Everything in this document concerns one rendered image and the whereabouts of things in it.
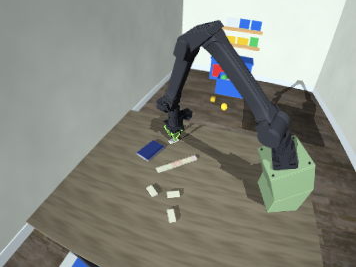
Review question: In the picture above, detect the blue flat rectangular pad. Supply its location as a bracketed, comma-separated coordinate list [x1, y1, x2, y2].
[137, 140, 165, 161]

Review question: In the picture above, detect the white domino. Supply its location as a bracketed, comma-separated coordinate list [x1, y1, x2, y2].
[147, 186, 158, 198]
[156, 165, 168, 173]
[167, 209, 176, 223]
[186, 155, 197, 163]
[167, 191, 180, 198]
[176, 158, 188, 166]
[166, 162, 178, 170]

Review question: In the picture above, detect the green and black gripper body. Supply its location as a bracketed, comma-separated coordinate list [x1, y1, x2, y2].
[164, 116, 184, 134]

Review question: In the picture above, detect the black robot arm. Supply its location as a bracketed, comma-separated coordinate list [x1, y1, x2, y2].
[156, 20, 298, 171]

